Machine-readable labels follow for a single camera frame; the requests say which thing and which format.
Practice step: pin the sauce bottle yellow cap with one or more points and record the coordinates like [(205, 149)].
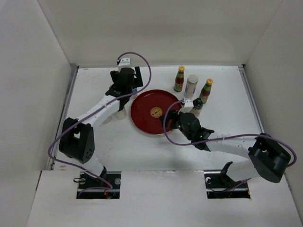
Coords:
[(179, 80), (206, 90)]

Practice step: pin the sauce bottle yellow cap right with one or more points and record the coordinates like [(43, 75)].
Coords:
[(206, 90)]

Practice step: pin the red round tray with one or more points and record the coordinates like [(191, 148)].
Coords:
[(149, 108)]

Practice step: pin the black lid jar right side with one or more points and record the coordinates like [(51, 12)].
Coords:
[(198, 105)]

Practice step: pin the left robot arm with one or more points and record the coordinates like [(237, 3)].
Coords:
[(78, 141)]

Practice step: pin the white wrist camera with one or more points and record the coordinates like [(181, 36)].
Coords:
[(187, 105), (124, 62)]

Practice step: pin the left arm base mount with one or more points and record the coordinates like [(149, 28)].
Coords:
[(93, 188)]

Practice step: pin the wide jar black handle lid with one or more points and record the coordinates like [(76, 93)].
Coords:
[(121, 114)]

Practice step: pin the sauce bottle yellow cap left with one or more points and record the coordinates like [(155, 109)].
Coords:
[(179, 80)]

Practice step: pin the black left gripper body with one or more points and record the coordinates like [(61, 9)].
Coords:
[(137, 81)]

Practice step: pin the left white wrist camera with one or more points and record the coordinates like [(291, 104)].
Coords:
[(124, 62)]

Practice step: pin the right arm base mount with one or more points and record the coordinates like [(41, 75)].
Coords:
[(220, 186)]

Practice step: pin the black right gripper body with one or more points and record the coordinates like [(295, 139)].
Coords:
[(176, 122)]

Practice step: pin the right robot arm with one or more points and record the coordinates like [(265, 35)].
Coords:
[(264, 156)]

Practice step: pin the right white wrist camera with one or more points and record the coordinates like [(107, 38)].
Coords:
[(187, 105)]

